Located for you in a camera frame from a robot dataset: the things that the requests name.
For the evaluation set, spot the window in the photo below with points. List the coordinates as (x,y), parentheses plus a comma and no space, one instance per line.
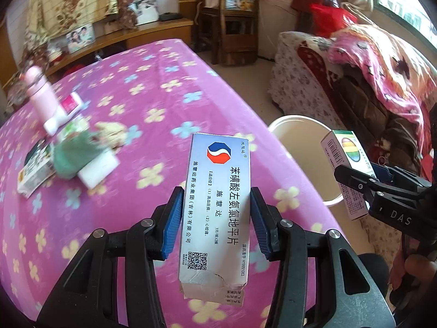
(409,3)

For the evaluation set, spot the white box with rainbow oval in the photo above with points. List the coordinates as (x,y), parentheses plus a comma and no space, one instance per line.
(344,150)

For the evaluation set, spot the yellow floral cloth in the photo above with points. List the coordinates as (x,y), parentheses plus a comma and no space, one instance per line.
(68,0)

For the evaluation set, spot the red plastic bag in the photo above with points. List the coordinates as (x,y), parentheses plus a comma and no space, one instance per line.
(331,18)

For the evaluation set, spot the low wooden cabinet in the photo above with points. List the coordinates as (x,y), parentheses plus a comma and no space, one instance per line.
(136,37)

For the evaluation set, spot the white plastic bucket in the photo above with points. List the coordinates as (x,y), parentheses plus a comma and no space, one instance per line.
(300,143)

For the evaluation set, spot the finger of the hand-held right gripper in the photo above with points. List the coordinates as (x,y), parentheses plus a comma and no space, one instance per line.
(356,181)
(379,170)

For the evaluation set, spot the brown patterned cloth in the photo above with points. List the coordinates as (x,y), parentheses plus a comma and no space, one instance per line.
(129,6)

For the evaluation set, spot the green packet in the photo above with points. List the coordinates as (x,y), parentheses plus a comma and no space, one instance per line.
(73,157)

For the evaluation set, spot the pink bottle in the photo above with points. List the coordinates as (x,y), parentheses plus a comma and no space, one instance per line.
(41,95)

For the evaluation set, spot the person's right hand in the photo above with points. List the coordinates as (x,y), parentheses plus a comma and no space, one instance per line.
(418,268)

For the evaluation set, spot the dark jacket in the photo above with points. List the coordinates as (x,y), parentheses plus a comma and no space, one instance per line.
(368,109)

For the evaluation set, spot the white milk carton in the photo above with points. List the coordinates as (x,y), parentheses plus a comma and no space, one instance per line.
(36,169)

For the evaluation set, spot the sofa with floral cover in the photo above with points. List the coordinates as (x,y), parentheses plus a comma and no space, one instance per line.
(297,85)

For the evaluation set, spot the white box with red-blue logo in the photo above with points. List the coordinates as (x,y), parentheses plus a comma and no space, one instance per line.
(215,211)

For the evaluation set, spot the plain white box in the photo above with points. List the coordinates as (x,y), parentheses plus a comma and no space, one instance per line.
(99,172)

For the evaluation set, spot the unframed photo print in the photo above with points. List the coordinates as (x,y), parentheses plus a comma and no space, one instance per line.
(146,10)

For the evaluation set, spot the white tube with pink label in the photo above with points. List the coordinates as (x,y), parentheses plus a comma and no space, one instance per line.
(66,109)

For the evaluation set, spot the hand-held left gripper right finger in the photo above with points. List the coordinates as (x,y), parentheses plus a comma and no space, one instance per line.
(261,225)

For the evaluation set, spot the dark wooden rack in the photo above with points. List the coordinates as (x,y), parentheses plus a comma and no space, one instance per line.
(228,24)

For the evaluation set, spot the pink floral blanket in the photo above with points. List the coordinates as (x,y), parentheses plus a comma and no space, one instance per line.
(153,75)

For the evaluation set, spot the small black device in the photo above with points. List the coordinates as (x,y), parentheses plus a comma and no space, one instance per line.
(170,16)

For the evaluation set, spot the framed photo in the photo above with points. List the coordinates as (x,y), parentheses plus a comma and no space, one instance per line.
(80,38)

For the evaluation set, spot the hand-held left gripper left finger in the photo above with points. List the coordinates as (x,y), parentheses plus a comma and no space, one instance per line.
(173,222)

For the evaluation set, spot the pink cartoon blanket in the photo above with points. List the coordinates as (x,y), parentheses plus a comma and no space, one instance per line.
(382,65)

